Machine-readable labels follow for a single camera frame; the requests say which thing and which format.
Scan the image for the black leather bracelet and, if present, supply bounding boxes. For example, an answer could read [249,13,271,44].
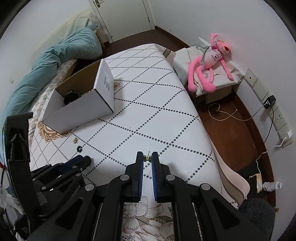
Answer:
[63,91,81,105]

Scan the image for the patterned white tablecloth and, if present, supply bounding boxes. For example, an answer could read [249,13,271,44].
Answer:
[28,42,239,241]

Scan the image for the white cardboard box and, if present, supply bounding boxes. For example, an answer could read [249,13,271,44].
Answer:
[42,59,114,133]

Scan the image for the cloth covered side box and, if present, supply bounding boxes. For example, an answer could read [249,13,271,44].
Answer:
[174,34,244,103]

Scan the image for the white plastic bottle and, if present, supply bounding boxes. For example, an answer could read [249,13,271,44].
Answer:
[262,182,282,192]

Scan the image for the teal quilted blanket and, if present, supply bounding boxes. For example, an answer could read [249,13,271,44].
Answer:
[1,24,102,126]

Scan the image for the pink panther plush toy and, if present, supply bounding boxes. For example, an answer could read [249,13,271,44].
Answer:
[188,33,234,93]

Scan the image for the black plug adapter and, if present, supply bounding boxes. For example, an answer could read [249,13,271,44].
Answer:
[263,95,276,109]

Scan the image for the white door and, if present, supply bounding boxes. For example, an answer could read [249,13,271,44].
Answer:
[89,0,155,43]

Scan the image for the white charger cable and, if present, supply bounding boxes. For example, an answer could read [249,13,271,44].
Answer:
[254,136,290,183]

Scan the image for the white wall socket strip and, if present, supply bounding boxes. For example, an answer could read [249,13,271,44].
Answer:
[244,68,293,148]

